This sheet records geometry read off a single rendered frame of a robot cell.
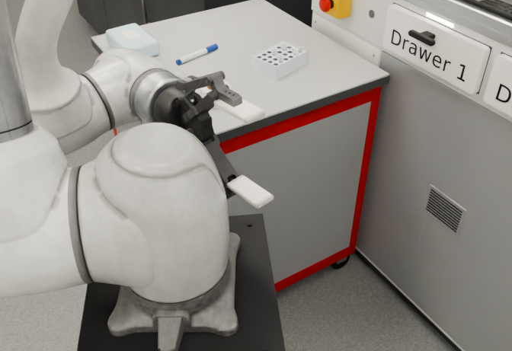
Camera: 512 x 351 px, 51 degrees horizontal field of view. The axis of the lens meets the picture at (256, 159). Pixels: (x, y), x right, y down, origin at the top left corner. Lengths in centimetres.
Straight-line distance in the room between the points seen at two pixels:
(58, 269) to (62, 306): 120
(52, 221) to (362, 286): 135
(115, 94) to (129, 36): 65
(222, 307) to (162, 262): 15
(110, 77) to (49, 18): 15
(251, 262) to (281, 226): 65
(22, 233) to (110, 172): 12
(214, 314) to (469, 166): 79
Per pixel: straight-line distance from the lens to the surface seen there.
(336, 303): 181
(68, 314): 187
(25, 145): 67
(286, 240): 156
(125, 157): 64
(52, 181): 68
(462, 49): 126
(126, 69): 89
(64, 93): 83
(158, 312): 77
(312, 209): 154
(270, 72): 137
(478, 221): 142
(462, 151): 137
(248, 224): 91
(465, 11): 126
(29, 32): 80
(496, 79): 123
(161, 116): 81
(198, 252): 68
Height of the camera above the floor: 142
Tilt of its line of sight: 38 degrees down
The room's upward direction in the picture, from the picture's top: straight up
